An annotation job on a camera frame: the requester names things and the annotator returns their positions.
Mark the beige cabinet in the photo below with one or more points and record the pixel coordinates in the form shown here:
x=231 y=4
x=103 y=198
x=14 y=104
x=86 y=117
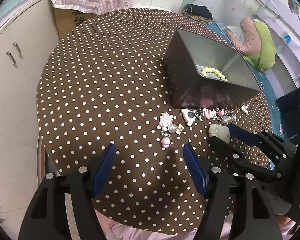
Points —
x=26 y=41

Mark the pale green jade pendant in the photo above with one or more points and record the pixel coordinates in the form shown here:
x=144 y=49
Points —
x=221 y=132

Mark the cardboard box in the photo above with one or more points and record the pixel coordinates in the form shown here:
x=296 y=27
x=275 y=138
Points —
x=67 y=20

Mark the pink kitty charm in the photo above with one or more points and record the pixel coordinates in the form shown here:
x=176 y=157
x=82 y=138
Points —
x=165 y=120

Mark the brown polka dot tablecloth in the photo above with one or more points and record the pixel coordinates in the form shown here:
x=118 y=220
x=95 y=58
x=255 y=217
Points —
x=104 y=84

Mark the pearl bead charm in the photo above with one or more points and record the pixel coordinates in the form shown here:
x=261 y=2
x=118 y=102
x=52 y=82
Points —
x=172 y=128

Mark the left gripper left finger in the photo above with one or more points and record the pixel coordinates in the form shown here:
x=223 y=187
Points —
x=46 y=216

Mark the folded dark clothes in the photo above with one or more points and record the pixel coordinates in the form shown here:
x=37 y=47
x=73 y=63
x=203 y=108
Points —
x=198 y=10

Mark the grey metal tin box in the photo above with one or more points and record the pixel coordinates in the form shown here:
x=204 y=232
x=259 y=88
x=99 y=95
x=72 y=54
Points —
x=204 y=73

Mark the pink and green pillow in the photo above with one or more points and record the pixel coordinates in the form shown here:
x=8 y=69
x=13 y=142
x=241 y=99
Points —
x=258 y=47

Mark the white bear charm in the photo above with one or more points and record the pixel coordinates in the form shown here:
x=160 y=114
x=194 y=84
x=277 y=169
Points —
x=189 y=116

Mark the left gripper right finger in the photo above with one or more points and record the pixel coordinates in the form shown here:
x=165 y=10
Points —
x=253 y=216

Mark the blue bed sheet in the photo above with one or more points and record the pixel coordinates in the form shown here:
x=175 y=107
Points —
x=276 y=123

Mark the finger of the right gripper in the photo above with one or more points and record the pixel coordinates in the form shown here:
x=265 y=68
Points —
x=272 y=145
x=238 y=164

